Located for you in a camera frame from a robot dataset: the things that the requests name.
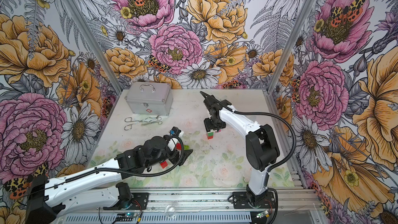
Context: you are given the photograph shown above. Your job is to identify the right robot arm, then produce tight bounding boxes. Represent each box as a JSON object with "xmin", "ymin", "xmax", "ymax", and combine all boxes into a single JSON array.
[{"xmin": 200, "ymin": 91, "xmax": 280, "ymax": 206}]

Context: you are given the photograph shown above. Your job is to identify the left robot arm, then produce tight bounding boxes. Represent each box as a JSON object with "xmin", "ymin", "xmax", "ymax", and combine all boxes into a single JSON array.
[{"xmin": 25, "ymin": 135, "xmax": 193, "ymax": 224}]

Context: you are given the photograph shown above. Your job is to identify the red square lego brick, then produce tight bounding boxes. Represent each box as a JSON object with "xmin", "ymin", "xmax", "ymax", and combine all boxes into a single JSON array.
[{"xmin": 160, "ymin": 161, "xmax": 169, "ymax": 169}]

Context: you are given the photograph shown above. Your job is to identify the silver scissors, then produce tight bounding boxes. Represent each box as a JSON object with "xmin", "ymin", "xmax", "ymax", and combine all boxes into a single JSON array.
[{"xmin": 124, "ymin": 116, "xmax": 162, "ymax": 123}]

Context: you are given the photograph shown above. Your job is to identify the silver metal case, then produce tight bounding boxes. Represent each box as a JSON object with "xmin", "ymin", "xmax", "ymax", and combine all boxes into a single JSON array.
[{"xmin": 125, "ymin": 82, "xmax": 173, "ymax": 116}]

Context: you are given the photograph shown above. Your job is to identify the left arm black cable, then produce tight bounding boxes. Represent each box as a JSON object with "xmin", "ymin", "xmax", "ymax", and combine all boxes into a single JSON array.
[{"xmin": 17, "ymin": 134, "xmax": 184, "ymax": 207}]

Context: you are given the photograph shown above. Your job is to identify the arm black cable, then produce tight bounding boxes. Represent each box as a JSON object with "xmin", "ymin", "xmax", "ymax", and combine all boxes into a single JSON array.
[
  {"xmin": 233, "ymin": 110, "xmax": 297, "ymax": 172},
  {"xmin": 17, "ymin": 134, "xmax": 184, "ymax": 207}
]

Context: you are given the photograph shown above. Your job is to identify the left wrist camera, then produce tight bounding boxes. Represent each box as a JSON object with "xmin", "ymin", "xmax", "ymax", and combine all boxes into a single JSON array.
[{"xmin": 167, "ymin": 127, "xmax": 184, "ymax": 151}]

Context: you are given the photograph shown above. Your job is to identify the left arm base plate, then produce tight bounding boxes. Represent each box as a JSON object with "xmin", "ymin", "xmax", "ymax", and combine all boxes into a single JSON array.
[{"xmin": 103, "ymin": 193, "xmax": 149, "ymax": 211}]

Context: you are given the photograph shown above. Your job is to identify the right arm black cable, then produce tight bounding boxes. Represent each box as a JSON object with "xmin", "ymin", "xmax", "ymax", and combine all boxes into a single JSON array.
[{"xmin": 233, "ymin": 110, "xmax": 297, "ymax": 172}]

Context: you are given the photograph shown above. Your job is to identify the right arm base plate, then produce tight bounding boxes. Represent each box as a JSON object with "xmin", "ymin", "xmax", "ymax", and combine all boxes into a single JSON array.
[{"xmin": 232, "ymin": 190, "xmax": 277, "ymax": 209}]

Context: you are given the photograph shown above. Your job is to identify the aluminium front rail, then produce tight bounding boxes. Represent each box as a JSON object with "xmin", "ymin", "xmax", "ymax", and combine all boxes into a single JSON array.
[{"xmin": 55, "ymin": 188, "xmax": 328, "ymax": 224}]

